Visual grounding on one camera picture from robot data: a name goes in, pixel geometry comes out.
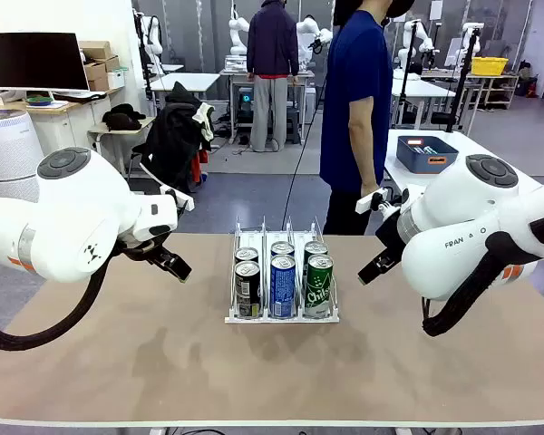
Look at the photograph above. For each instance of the white hanging paper sign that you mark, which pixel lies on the white hanging paper sign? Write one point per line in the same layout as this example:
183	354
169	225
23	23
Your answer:
436	10
399	18

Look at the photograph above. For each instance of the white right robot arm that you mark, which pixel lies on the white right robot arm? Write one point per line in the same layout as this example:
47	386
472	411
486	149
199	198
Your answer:
458	213

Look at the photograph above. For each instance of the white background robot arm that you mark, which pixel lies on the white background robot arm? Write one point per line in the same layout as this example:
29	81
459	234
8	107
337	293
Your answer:
424	43
308	27
152	36
238	27
473	36

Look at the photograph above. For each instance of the brown cardboard box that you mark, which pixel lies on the brown cardboard box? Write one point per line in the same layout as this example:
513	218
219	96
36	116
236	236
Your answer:
100	84
111	63
95	50
95	71

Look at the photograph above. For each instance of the black bag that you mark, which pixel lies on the black bag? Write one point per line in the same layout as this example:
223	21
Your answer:
122	118

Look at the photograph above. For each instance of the blue plastic bin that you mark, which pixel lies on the blue plastic bin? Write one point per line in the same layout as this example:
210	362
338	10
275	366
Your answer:
428	165

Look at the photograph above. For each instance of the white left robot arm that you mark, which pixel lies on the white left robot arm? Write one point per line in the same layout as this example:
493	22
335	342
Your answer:
72	213

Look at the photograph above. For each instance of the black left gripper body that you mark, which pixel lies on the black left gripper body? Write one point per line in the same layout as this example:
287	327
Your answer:
140	253

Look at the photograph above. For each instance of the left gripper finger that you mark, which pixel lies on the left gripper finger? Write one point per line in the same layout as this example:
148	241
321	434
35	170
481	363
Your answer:
171	271
179	263

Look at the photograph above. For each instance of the small white rolling table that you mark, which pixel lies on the small white rolling table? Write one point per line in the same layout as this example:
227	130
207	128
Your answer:
97	132

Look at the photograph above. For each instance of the white cloth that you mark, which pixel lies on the white cloth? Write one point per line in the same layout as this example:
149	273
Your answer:
206	120

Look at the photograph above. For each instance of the person's right hand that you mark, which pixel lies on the person's right hand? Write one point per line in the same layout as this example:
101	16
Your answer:
371	189

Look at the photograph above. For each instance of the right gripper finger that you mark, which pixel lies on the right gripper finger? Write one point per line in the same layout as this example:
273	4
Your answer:
369	271
383	268

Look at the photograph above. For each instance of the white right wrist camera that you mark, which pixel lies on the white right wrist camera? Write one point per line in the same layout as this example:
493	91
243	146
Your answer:
367	203

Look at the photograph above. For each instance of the black computer monitor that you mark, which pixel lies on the black computer monitor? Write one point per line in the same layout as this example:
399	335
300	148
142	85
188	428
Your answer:
36	61

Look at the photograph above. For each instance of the small white box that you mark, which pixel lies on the small white box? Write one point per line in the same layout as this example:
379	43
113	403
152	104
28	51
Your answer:
116	80

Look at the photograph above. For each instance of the person's right forearm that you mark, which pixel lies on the person's right forearm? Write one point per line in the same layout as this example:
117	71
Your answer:
367	154

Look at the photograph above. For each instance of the white desk cabinet wood top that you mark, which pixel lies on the white desk cabinet wood top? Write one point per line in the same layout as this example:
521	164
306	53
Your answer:
72	122

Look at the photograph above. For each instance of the yellow plastic crate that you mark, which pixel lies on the yellow plastic crate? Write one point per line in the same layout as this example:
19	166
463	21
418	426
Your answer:
489	67

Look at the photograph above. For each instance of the white side table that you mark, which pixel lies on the white side table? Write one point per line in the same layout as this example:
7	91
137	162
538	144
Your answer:
485	142

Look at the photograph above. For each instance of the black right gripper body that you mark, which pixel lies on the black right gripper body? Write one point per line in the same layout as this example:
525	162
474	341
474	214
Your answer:
391	238

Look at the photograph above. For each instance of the red fire extinguisher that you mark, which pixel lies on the red fire extinguisher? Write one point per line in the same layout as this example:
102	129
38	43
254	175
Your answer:
530	87

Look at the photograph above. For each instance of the grey lab workbench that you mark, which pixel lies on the grey lab workbench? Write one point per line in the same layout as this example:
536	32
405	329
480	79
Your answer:
308	72

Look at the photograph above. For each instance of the blue Pocari Sweat can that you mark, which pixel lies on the blue Pocari Sweat can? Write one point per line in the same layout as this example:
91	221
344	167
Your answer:
282	248
283	290

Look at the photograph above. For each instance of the white cylindrical air purifier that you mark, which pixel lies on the white cylindrical air purifier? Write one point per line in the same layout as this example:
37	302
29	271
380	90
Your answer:
4	149

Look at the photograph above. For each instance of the white lab table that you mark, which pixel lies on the white lab table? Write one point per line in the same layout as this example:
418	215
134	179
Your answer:
426	88
186	81

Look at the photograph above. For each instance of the blue plate green contents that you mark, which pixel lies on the blue plate green contents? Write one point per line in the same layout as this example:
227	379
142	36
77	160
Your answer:
40	99

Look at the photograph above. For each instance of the black tripod pole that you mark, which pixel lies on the black tripod pole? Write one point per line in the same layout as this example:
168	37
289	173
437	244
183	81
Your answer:
463	79
409	74

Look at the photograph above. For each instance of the red cloth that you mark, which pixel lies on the red cloth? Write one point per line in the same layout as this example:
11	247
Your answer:
203	158

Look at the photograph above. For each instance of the computer tower blue light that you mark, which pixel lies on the computer tower blue light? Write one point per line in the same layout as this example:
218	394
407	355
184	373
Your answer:
246	104

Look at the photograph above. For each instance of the black jacket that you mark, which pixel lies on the black jacket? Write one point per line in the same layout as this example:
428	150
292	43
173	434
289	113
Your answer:
172	136

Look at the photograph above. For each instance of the black face mask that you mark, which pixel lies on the black face mask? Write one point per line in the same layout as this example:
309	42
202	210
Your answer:
401	6

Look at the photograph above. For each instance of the wooden shelf table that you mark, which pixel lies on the wooden shelf table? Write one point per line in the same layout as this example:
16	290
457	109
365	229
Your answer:
494	77

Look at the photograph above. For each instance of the person in blue shirt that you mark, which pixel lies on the person in blue shirt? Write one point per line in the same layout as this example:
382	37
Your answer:
353	68

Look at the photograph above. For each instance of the black chair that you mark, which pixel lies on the black chair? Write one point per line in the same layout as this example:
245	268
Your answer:
135	149

